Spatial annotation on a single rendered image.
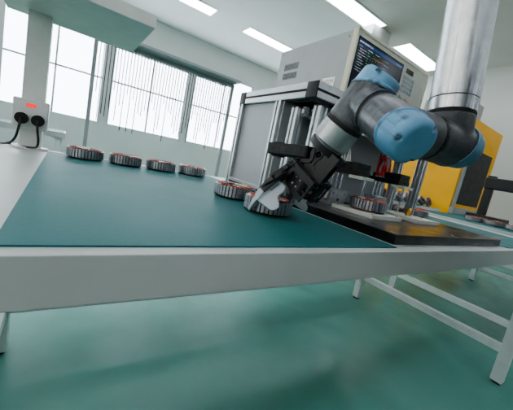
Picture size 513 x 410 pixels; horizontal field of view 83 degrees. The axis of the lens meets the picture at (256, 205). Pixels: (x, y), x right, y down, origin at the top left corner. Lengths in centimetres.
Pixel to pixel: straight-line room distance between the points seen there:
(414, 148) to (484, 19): 25
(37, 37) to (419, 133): 112
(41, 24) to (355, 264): 114
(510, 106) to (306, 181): 620
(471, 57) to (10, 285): 67
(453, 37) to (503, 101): 611
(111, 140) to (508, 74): 751
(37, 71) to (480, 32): 116
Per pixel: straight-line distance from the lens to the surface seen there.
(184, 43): 756
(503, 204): 635
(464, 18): 66
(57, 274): 31
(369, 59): 110
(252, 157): 109
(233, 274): 36
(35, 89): 122
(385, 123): 48
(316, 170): 59
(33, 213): 42
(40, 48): 124
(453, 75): 61
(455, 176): 463
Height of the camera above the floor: 86
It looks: 8 degrees down
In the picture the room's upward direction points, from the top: 12 degrees clockwise
